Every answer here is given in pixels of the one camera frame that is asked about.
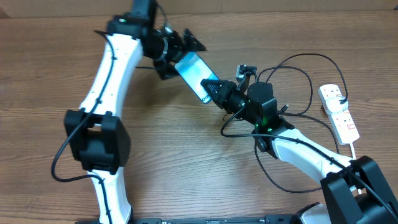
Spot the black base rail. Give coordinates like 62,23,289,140
74,214,302,224

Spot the white power strip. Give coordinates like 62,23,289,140
318,84,359,145

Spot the black USB charging cable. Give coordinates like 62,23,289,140
254,53,349,194

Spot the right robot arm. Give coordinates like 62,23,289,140
201,79,397,223

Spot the white power strip cord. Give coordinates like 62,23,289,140
349,142,363,195

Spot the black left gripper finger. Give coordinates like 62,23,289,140
155,61,179,80
183,29,206,52

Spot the blue Samsung Galaxy smartphone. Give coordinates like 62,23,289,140
174,52,218,104

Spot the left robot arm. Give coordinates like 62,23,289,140
63,1,206,223

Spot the white charger plug adapter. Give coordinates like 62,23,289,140
325,96,349,114

